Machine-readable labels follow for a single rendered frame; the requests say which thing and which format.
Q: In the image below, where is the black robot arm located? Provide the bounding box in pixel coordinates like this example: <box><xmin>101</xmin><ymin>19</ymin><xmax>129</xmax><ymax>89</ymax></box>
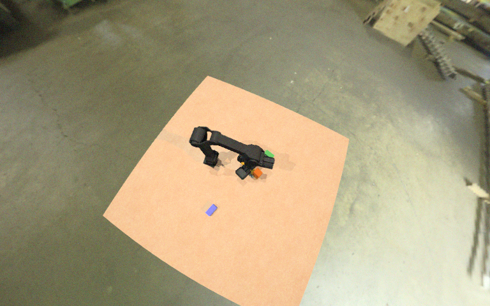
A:
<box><xmin>189</xmin><ymin>126</ymin><xmax>275</xmax><ymax>169</ymax></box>

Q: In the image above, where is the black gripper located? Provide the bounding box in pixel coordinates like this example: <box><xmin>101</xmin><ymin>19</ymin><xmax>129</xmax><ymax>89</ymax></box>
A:
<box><xmin>235</xmin><ymin>160</ymin><xmax>256</xmax><ymax>180</ymax></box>

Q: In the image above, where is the blue rectangular block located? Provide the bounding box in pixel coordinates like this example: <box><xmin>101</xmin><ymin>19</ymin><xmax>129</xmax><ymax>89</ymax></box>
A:
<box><xmin>206</xmin><ymin>204</ymin><xmax>217</xmax><ymax>217</ymax></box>

